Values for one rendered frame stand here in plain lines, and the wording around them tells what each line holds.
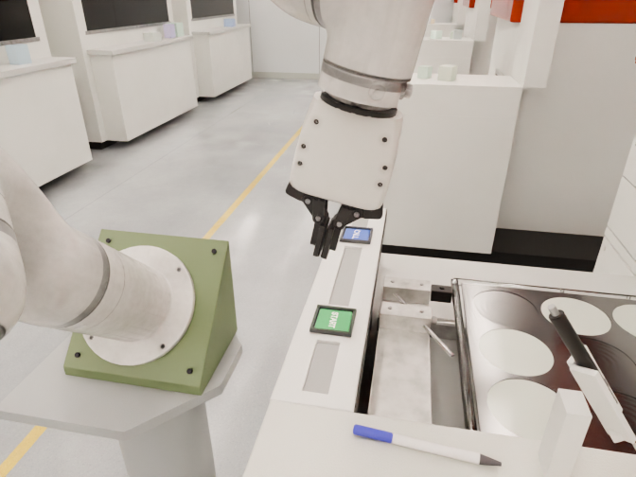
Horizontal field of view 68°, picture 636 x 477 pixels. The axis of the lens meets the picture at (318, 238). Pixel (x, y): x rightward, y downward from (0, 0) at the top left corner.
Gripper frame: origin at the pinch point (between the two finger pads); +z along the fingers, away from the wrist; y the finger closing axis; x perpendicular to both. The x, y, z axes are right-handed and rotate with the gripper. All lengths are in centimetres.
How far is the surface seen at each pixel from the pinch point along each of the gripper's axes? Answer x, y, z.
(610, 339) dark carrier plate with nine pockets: -16.5, -43.9, 12.7
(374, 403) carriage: 0.7, -11.5, 21.6
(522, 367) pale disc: -7.7, -30.2, 15.6
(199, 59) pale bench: -579, 255, 110
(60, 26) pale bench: -351, 288, 63
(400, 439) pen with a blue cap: 13.8, -12.7, 11.7
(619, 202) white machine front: -68, -61, 7
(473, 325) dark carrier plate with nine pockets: -16.1, -24.6, 16.8
